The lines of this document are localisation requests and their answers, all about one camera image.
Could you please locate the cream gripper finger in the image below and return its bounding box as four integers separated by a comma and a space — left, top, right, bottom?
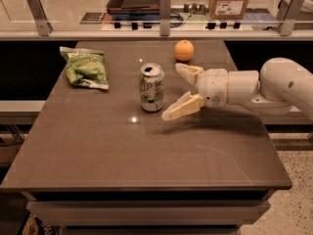
175, 63, 203, 85
161, 92, 205, 120

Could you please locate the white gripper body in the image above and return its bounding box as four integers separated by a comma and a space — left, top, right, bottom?
197, 69, 228, 108

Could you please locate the green white 7up can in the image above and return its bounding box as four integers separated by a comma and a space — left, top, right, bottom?
139, 63, 164, 112

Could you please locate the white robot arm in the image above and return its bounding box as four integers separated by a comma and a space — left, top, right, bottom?
162, 58, 313, 120

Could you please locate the orange fruit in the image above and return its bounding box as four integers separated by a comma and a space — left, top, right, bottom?
174, 40, 195, 62

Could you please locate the cardboard box with label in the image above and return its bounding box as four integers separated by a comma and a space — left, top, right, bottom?
209, 0, 249, 20

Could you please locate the green chip bag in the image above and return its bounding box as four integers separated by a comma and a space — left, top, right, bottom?
60, 47, 109, 90

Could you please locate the snack bag under table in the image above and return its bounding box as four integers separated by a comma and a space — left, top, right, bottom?
22, 215, 61, 235

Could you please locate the middle metal railing post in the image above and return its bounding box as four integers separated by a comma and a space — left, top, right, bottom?
159, 0, 171, 36

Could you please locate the metal railing post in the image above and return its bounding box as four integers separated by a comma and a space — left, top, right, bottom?
276, 0, 305, 36
159, 0, 171, 36
26, 0, 53, 36

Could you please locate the right metal railing post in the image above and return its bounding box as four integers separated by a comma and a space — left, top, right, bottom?
276, 0, 305, 36

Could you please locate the left metal railing post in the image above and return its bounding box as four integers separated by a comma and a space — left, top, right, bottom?
26, 0, 53, 36

